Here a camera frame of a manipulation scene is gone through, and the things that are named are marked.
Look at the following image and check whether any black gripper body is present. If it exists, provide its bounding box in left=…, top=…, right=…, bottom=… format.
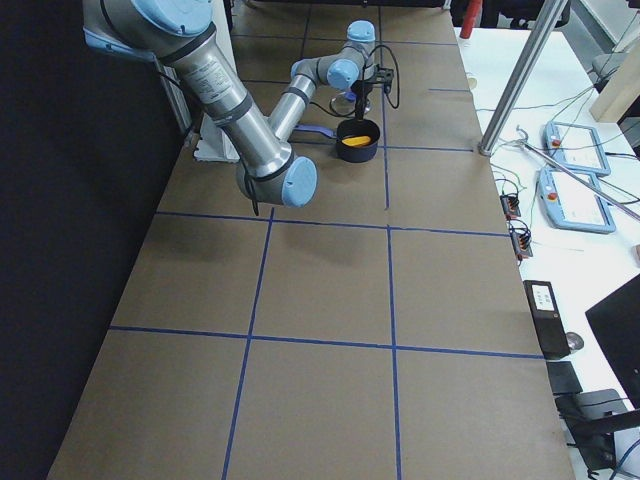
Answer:
left=349, top=65, right=395, bottom=98

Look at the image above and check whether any glass pot lid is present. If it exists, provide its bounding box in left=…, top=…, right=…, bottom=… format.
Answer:
left=329, top=91, right=359, bottom=118

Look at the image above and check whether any yellow plastic corn cob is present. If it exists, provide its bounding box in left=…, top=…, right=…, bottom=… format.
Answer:
left=341, top=135, right=372, bottom=148

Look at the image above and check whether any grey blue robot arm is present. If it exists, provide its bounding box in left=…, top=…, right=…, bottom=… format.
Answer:
left=82, top=1, right=395, bottom=208

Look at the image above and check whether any dark blue saucepan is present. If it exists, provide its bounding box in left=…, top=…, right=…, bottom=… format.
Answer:
left=294, top=119, right=381, bottom=163

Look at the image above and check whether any upper teach pendant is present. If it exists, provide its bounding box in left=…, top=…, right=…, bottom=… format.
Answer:
left=543, top=121, right=611, bottom=177

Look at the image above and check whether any teach pendant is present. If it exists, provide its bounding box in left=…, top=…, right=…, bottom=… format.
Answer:
left=543, top=121, right=611, bottom=177
left=537, top=167, right=616, bottom=234

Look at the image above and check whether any lower teach pendant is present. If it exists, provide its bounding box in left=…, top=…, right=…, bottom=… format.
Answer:
left=537, top=167, right=616, bottom=234

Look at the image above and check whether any black box with labels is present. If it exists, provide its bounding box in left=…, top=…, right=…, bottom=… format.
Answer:
left=523, top=280, right=570, bottom=360

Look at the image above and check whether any black monitor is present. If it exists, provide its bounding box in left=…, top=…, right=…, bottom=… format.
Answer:
left=586, top=277, right=639, bottom=408

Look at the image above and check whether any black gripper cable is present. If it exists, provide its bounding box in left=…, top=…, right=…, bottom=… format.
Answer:
left=372, top=44, right=402, bottom=110

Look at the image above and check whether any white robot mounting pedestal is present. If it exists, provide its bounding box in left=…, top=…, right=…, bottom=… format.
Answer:
left=194, top=0, right=239, bottom=164

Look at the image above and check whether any aluminium frame post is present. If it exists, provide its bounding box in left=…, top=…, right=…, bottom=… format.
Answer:
left=478, top=0, right=568, bottom=156

